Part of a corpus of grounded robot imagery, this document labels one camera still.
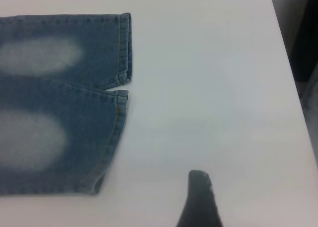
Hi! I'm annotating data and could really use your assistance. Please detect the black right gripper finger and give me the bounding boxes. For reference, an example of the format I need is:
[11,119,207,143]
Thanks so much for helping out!
[175,169,224,227]

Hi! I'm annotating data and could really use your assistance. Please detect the blue denim jeans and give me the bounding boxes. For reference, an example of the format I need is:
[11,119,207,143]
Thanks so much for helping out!
[0,12,132,196]

